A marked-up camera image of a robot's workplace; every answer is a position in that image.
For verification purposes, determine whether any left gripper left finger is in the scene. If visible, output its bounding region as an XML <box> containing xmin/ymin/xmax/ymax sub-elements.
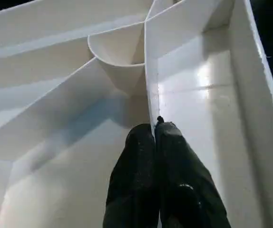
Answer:
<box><xmin>102</xmin><ymin>123</ymin><xmax>160</xmax><ymax>228</ymax></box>

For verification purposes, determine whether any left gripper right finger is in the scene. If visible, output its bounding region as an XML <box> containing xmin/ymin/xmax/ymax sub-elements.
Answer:
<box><xmin>154</xmin><ymin>116</ymin><xmax>232</xmax><ymax>228</ymax></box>

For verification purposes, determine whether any white plastic table top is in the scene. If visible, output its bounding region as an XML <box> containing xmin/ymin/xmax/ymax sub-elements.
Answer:
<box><xmin>0</xmin><ymin>0</ymin><xmax>273</xmax><ymax>228</ymax></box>

